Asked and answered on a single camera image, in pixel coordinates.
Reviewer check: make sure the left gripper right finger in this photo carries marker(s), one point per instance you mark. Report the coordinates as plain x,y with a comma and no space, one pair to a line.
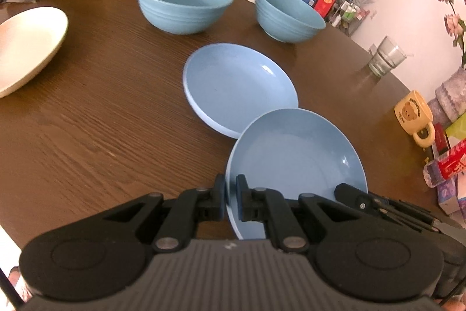
269,207

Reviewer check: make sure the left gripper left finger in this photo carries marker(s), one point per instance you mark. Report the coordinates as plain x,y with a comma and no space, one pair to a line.
181,216

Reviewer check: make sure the cream white plate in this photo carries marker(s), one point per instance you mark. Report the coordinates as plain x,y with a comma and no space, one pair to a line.
29,40

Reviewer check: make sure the wire storage rack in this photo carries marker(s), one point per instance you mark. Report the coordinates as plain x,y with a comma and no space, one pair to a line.
347,16

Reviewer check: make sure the blue bowl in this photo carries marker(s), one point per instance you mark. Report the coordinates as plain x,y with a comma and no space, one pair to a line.
288,21
183,17

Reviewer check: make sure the clear drinking glass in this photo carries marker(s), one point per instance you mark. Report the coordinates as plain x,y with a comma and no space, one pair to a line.
387,56

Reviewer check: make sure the grey flower vase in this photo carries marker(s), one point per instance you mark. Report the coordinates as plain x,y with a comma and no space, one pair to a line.
450,97

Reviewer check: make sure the red labelled plastic bottle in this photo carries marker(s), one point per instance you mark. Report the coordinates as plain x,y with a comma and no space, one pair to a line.
445,166

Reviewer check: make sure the pink artificial flowers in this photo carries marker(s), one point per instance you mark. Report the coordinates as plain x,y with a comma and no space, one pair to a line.
455,28

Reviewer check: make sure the light blue plate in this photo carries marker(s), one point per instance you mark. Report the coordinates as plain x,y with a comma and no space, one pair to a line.
228,86
293,151

